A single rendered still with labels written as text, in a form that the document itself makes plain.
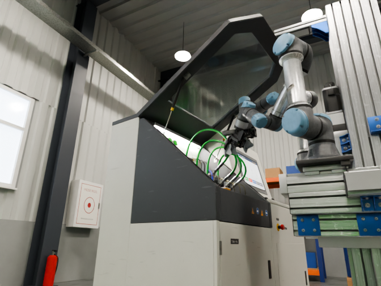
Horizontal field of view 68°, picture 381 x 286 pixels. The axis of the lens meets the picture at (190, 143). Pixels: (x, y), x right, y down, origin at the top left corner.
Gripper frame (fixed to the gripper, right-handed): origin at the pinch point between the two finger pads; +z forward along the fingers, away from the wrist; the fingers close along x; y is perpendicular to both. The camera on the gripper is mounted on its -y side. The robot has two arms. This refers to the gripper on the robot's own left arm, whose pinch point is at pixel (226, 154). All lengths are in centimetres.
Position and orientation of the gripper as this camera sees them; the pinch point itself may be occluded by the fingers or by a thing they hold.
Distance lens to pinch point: 174.9
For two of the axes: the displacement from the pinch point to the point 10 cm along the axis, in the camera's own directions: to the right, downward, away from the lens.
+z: -2.9, 8.8, 3.8
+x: 8.0, 0.0, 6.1
